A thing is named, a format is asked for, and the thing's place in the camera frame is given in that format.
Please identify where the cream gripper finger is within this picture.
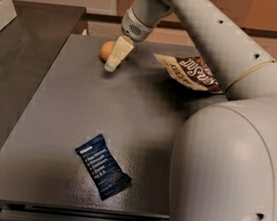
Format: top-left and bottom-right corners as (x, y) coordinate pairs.
(104, 35), (134, 72)

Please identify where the orange fruit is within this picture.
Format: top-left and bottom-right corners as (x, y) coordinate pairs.
(100, 41), (115, 61)

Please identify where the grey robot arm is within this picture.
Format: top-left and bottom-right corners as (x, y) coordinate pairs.
(121, 0), (277, 221)

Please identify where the blue rxbar wrapper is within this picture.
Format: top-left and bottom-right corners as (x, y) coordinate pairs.
(75, 134), (132, 201)

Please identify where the brown white snack bag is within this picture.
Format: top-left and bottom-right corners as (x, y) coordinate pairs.
(154, 53), (222, 94)

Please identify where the dark side counter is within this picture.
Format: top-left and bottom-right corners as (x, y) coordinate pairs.
(0, 1), (85, 150)

